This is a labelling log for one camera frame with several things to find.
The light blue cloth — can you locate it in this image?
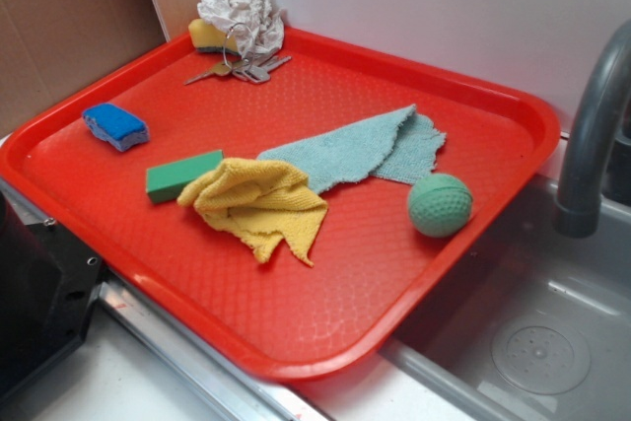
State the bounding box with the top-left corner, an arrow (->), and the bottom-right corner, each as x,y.
258,105 -> 447,194

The grey sink basin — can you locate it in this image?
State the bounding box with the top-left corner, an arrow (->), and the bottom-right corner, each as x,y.
382,177 -> 630,420

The crumpled white paper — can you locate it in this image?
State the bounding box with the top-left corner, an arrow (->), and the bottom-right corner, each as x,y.
197,0 -> 285,56

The grey faucet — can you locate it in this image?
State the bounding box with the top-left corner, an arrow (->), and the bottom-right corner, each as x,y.
554,22 -> 630,238

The brown cardboard panel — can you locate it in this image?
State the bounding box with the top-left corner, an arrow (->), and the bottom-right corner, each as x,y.
1,0 -> 165,135

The metal key bunch with ring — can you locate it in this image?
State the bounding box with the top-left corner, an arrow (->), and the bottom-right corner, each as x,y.
183,23 -> 292,86

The yellow cloth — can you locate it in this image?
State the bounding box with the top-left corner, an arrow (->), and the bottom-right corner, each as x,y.
176,158 -> 328,267

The blue sponge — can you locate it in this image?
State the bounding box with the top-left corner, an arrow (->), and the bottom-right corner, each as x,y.
82,103 -> 150,152

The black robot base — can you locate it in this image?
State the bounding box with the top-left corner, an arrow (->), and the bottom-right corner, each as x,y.
1,197 -> 104,404

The red plastic tray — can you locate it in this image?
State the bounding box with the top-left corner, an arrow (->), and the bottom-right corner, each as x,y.
1,29 -> 560,382

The yellow sponge with dark base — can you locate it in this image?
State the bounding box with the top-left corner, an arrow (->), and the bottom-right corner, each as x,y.
188,19 -> 240,55

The green dimpled ball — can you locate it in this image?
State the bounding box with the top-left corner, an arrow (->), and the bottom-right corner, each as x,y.
407,174 -> 473,238

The green rectangular block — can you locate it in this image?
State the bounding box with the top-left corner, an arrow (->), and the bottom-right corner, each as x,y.
145,150 -> 224,204

